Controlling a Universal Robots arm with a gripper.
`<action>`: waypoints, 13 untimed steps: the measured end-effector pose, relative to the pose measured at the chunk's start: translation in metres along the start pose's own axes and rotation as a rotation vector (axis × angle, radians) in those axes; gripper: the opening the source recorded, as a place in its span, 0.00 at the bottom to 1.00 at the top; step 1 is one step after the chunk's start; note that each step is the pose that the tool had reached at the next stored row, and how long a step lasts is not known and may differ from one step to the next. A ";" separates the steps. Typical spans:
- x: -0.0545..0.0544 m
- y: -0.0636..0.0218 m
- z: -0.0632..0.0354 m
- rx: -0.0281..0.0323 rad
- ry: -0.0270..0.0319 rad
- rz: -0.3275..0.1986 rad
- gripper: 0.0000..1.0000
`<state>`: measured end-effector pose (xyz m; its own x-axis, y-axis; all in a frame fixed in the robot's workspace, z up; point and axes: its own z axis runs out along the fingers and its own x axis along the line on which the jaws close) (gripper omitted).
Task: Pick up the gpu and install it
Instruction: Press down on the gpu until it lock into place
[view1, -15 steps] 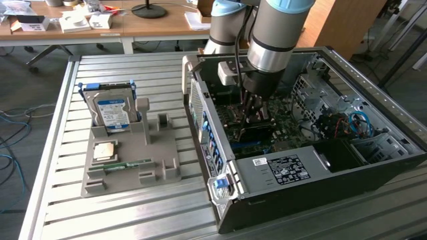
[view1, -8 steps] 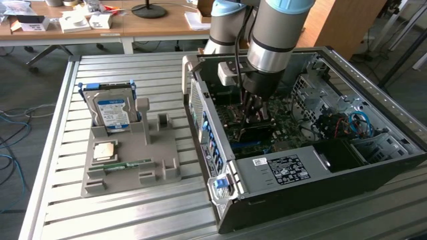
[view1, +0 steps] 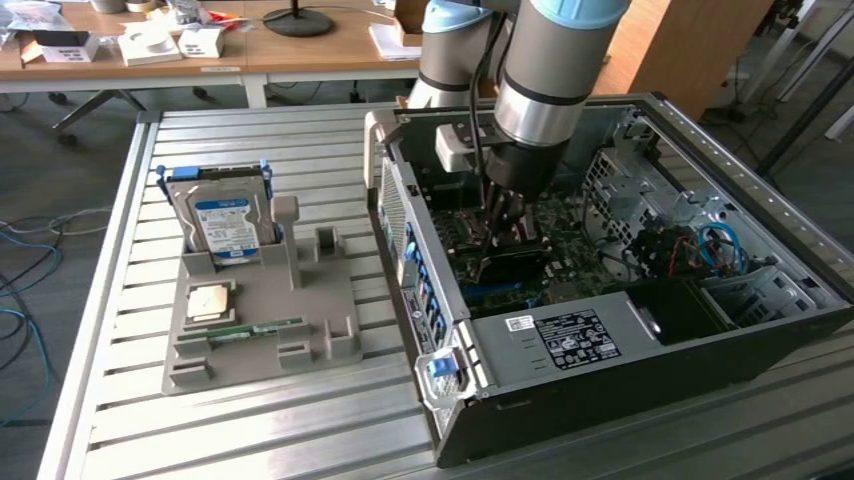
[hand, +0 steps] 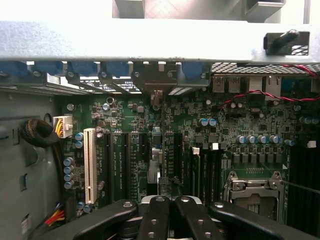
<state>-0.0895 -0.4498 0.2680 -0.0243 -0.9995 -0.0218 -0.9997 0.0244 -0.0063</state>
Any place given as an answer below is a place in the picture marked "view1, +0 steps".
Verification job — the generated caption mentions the blue data wire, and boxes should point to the blue data wire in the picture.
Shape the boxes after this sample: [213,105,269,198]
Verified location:
[692,222,749,276]

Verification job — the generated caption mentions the wooden cabinet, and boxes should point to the wooden cabinet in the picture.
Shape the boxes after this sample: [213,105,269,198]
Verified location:
[585,0,775,121]

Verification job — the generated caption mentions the blue floor cable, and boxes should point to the blue floor cable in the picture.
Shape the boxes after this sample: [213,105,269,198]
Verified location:
[0,219,62,427]

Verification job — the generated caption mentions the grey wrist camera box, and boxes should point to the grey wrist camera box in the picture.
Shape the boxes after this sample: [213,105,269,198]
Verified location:
[433,123,500,172]

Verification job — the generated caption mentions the silver disk bay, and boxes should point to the silver disk bay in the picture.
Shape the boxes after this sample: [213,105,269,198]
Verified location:
[699,264,819,327]

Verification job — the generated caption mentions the small white labelled box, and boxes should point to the small white labelled box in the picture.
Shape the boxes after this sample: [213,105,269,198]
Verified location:
[177,27,225,59]

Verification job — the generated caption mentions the white box with black lid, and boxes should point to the white box with black lid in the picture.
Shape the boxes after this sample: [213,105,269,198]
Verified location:
[31,29,101,64]

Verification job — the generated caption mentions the stack of white papers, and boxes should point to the stack of white papers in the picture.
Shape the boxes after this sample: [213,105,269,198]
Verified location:
[368,22,425,62]

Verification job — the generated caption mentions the grey plastic parts rack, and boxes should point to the grey plastic parts rack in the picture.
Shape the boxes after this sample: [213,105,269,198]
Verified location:
[161,196,365,397]

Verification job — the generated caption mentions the silver CPU chip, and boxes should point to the silver CPU chip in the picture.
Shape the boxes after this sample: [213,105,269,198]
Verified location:
[185,287,234,324]

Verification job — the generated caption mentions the green motherboard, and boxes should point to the green motherboard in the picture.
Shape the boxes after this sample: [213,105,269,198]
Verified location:
[425,179,641,321]

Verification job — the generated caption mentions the wooden office desk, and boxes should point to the wooden office desk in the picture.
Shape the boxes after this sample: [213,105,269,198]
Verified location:
[0,0,612,109]

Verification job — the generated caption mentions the blue case latch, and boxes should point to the blue case latch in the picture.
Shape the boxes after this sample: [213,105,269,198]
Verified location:
[429,354,462,381]

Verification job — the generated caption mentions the open black PC case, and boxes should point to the open black PC case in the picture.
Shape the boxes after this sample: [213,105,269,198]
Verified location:
[362,92,854,469]

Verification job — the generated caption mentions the perforated metal drive cage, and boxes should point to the perforated metal drive cage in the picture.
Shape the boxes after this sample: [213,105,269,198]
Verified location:
[578,147,675,261]

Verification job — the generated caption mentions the white box with tape roll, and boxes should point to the white box with tape roll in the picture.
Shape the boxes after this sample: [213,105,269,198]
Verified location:
[117,22,182,67]

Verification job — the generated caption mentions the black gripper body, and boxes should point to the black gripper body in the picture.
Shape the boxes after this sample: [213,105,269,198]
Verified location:
[482,142,572,200]

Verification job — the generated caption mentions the black plastic fan shroud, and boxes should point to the black plastic fan shroud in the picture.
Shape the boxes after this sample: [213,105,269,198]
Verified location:
[625,277,739,346]

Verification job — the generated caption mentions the metal CPU socket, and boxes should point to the metal CPU socket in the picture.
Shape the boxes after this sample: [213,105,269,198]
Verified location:
[452,208,492,246]

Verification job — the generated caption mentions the brown cardboard box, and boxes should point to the brown cardboard box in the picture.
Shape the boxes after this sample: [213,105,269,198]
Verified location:
[390,0,429,34]

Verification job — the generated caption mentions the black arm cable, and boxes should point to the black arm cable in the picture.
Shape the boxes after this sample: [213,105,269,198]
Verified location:
[465,12,516,172]

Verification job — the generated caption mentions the black round lamp base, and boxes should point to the black round lamp base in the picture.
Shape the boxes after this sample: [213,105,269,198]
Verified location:
[261,0,333,38]

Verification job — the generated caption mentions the green RAM stick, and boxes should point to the green RAM stick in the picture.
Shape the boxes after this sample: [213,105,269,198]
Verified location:
[176,315,305,346]

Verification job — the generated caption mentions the hard disk in blue caddy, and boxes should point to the hard disk in blue caddy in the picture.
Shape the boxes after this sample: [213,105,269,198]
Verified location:
[154,159,274,266]

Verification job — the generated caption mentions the white floor cable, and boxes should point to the white floor cable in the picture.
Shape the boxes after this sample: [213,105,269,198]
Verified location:
[0,207,113,237]

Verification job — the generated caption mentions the grey power supply unit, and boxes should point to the grey power supply unit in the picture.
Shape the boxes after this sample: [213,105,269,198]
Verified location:
[462,292,665,391]

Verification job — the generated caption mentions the red wire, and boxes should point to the red wire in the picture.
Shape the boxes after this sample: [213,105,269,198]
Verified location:
[671,234,709,271]

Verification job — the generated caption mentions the silver finned heatsink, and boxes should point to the silver finned heatsink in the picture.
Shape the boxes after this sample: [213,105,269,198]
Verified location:
[546,283,588,304]

